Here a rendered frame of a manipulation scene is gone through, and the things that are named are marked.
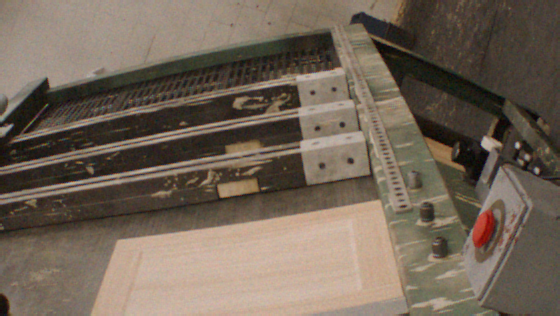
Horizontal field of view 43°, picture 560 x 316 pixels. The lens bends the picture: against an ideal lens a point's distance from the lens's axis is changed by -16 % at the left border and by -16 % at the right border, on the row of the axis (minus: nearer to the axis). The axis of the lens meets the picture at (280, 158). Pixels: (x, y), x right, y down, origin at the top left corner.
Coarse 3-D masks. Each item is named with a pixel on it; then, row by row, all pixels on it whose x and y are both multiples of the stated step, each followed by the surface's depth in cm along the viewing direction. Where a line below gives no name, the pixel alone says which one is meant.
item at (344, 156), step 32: (192, 160) 165; (224, 160) 163; (256, 160) 159; (288, 160) 159; (320, 160) 158; (352, 160) 158; (32, 192) 166; (64, 192) 161; (96, 192) 161; (128, 192) 161; (160, 192) 161; (192, 192) 161; (0, 224) 164; (32, 224) 164
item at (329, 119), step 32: (192, 128) 186; (224, 128) 181; (256, 128) 181; (288, 128) 181; (320, 128) 181; (352, 128) 181; (64, 160) 184; (96, 160) 183; (128, 160) 183; (160, 160) 183; (0, 192) 187
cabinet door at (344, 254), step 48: (144, 240) 144; (192, 240) 141; (240, 240) 138; (288, 240) 135; (336, 240) 132; (384, 240) 127; (144, 288) 126; (192, 288) 124; (240, 288) 122; (288, 288) 119; (336, 288) 116; (384, 288) 112
